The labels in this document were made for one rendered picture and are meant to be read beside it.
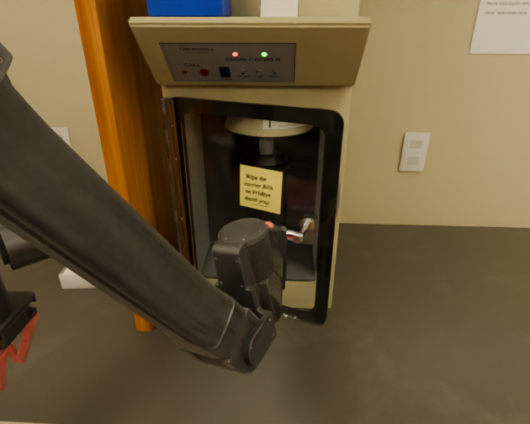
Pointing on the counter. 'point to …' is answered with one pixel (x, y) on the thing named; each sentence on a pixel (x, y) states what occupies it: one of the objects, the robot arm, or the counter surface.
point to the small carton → (278, 7)
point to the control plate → (189, 61)
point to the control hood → (162, 28)
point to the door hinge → (170, 166)
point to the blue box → (189, 7)
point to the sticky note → (260, 188)
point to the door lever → (300, 230)
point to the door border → (176, 177)
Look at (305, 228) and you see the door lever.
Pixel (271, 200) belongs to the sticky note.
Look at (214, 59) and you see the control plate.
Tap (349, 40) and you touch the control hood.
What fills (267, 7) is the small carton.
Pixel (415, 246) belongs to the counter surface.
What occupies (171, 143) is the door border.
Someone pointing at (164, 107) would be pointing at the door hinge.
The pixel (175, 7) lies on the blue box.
